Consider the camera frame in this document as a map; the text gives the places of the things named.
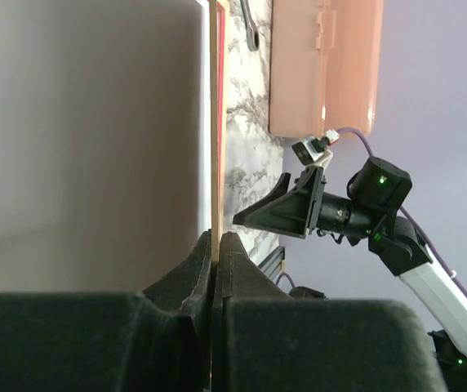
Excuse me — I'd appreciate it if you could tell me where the pink photo frame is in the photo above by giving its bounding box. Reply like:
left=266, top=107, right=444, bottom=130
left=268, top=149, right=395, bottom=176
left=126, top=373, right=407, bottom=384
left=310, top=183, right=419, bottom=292
left=209, top=0, right=230, bottom=264

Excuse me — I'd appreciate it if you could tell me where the translucent orange plastic box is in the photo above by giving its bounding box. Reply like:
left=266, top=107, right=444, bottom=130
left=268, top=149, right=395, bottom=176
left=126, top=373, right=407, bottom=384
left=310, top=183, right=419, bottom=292
left=269, top=0, right=385, bottom=139

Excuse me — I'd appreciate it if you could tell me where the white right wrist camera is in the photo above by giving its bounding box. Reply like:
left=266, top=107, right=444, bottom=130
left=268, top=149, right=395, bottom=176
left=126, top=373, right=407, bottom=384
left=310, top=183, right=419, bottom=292
left=291, top=129, right=340, bottom=170

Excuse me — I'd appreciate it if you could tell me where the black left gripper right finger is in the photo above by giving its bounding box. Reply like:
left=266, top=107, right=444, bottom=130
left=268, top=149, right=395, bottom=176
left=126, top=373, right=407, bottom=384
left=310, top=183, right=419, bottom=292
left=211, top=233, right=446, bottom=391

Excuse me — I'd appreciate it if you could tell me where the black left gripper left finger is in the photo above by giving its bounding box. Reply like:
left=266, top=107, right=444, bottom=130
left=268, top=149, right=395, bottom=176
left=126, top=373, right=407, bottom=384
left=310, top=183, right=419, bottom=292
left=0, top=233, right=212, bottom=391

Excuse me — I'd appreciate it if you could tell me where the silver ratchet wrench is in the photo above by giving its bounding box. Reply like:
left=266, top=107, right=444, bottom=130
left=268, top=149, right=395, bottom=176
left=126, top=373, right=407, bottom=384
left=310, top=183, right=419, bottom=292
left=240, top=0, right=260, bottom=51

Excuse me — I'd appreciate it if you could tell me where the printed photo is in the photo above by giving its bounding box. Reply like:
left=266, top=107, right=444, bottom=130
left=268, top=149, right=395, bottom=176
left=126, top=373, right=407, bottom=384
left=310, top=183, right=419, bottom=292
left=0, top=1, right=209, bottom=292

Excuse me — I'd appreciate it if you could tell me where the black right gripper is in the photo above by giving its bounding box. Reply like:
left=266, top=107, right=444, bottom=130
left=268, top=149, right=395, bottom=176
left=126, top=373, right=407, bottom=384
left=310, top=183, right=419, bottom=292
left=233, top=157, right=412, bottom=245

